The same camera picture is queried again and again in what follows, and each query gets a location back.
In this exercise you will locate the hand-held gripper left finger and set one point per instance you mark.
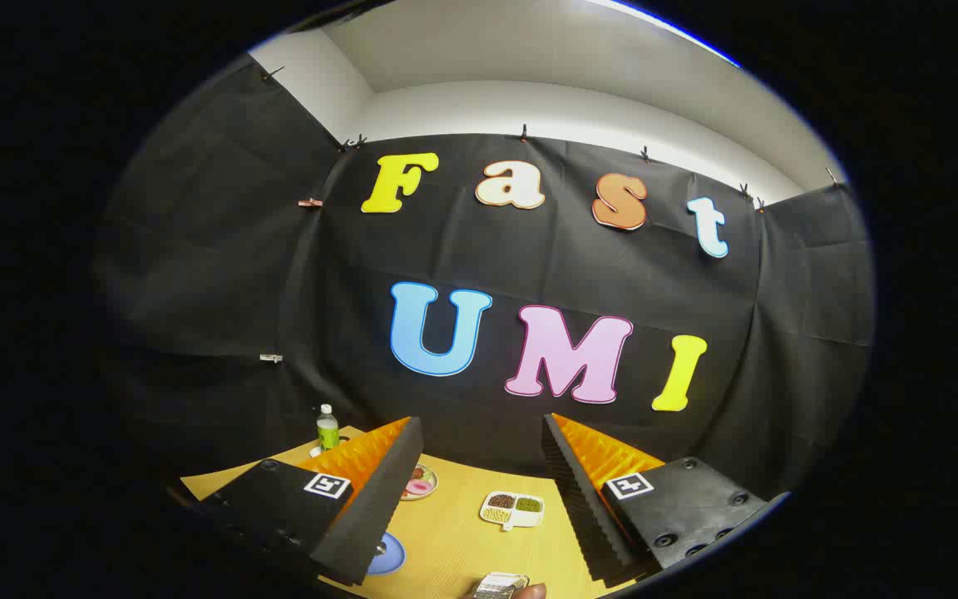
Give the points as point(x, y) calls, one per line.
point(379, 507)

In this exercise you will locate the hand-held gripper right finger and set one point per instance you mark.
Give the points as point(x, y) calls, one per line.
point(579, 499)

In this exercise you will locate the round plate of toy food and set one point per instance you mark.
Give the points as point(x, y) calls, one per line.
point(421, 484)

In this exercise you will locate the blue round plate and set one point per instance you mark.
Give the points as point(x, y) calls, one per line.
point(389, 556)

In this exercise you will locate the white divided tray of beans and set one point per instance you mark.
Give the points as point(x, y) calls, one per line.
point(512, 507)

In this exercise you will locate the green label plastic bottle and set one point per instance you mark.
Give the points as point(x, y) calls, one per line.
point(328, 428)

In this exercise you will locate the black backdrop cloth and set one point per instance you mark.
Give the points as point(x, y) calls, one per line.
point(529, 266)

